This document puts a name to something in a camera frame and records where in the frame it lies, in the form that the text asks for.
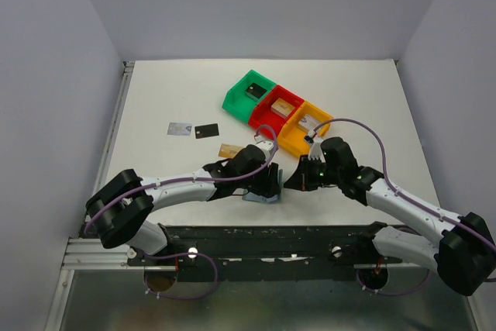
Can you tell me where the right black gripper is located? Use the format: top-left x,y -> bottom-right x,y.
284,154 -> 342,191

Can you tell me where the tan gold credit card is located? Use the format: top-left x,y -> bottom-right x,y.
218,143 -> 243,159

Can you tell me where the black credit card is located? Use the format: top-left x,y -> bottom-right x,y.
195,123 -> 219,140

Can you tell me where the silver VIP credit card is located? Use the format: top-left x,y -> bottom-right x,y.
167,122 -> 192,136

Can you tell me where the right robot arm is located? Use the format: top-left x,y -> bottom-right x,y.
284,137 -> 495,296

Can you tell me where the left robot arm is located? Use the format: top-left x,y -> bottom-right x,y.
84,140 -> 277,265

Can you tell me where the blue card sleeve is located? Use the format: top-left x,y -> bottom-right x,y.
243,170 -> 284,204

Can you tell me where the white card in yellow bin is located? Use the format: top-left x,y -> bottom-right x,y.
298,114 -> 322,133

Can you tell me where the tan card in red bin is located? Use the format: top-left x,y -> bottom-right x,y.
270,98 -> 295,118

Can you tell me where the black card in green bin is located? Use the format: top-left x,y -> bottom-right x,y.
245,83 -> 267,101

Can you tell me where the yellow plastic bin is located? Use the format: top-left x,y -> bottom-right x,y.
277,102 -> 333,158

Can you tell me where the red plastic bin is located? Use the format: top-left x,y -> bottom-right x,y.
248,85 -> 304,135

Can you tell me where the green plastic bin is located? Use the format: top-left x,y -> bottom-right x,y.
222,70 -> 276,123

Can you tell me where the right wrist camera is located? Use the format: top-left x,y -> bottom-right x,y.
304,129 -> 323,160

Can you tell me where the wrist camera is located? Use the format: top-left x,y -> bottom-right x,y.
304,129 -> 323,160
254,135 -> 275,160

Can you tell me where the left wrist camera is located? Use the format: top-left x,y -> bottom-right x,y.
254,135 -> 275,160

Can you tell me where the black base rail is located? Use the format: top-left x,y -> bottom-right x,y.
79,224 -> 427,284

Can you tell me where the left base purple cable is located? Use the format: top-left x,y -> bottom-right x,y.
145,251 -> 220,301

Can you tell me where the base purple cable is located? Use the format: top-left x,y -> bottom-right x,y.
145,251 -> 220,301
356,267 -> 433,297

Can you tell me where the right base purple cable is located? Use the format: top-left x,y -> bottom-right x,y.
356,267 -> 433,297

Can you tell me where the aluminium side rail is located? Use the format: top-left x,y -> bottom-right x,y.
61,60 -> 136,270

